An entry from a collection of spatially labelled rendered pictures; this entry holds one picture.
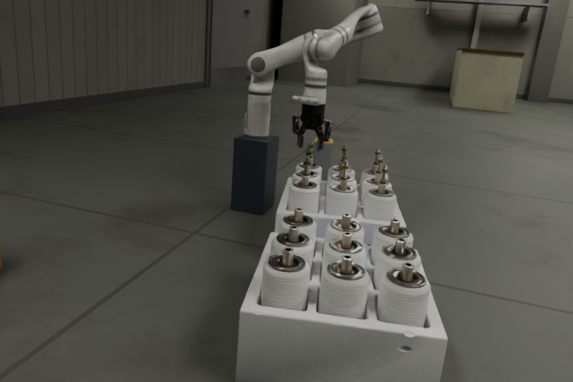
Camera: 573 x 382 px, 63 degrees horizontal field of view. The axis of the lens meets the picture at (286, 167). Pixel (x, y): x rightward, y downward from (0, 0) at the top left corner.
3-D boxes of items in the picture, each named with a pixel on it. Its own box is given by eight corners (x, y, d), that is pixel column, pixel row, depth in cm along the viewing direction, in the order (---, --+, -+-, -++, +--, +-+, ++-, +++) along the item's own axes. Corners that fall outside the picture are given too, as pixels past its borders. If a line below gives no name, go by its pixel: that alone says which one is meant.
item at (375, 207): (377, 239, 155) (384, 187, 150) (395, 251, 146) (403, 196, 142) (352, 242, 151) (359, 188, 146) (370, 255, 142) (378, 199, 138)
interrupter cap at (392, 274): (388, 286, 88) (388, 283, 88) (384, 268, 96) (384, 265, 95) (429, 292, 88) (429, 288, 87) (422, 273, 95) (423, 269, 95)
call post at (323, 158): (307, 217, 188) (314, 141, 180) (308, 211, 195) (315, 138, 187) (324, 219, 187) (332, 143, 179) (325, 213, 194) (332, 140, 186)
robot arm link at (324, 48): (326, 42, 139) (349, 28, 148) (302, 40, 144) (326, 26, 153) (328, 64, 143) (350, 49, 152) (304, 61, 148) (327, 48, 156)
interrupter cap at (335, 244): (327, 252, 101) (328, 249, 101) (329, 238, 108) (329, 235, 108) (363, 257, 100) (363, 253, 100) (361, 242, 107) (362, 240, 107)
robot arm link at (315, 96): (290, 102, 146) (292, 83, 145) (306, 100, 156) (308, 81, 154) (316, 106, 142) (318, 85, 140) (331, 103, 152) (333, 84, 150)
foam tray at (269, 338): (234, 389, 94) (239, 309, 89) (266, 290, 131) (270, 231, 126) (432, 419, 90) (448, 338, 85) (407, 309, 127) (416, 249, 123)
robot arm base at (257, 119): (241, 137, 183) (244, 93, 179) (251, 133, 192) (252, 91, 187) (263, 140, 181) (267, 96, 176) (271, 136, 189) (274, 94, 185)
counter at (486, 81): (494, 97, 794) (502, 52, 774) (512, 113, 590) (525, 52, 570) (449, 93, 813) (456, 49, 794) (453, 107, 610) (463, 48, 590)
